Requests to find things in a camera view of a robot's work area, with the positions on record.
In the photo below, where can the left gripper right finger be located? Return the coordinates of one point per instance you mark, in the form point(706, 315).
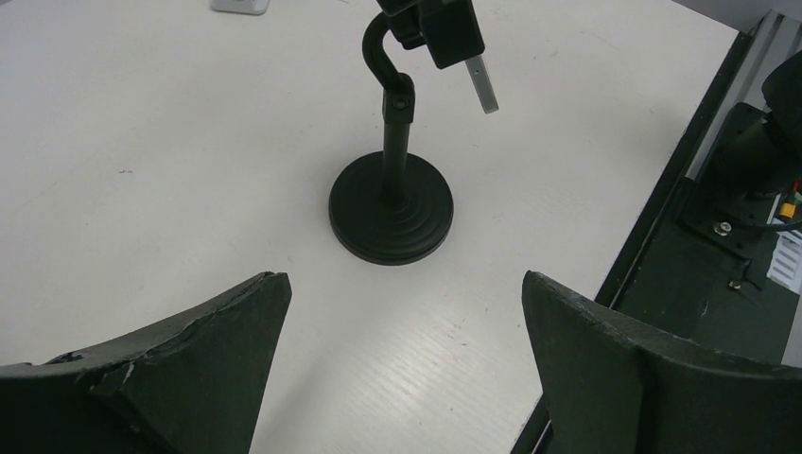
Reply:
point(613, 384)

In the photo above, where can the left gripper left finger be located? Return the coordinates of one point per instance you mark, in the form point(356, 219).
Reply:
point(191, 383)

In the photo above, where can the black gooseneck phone stand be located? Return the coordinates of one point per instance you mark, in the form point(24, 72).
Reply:
point(391, 207)

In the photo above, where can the silver metal phone stand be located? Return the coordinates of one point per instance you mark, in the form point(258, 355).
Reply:
point(246, 7)

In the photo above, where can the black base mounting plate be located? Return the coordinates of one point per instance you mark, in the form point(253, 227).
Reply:
point(695, 264)

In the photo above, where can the right white cable duct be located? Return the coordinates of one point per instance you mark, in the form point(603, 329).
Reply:
point(785, 264)

